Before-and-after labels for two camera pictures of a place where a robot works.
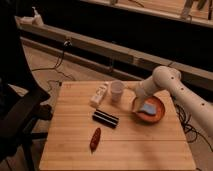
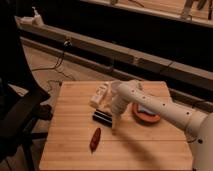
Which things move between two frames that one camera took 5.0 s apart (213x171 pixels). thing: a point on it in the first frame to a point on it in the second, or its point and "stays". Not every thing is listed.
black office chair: (20, 113) stays
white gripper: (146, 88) to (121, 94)
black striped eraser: (105, 118) stays
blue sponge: (149, 108) stays
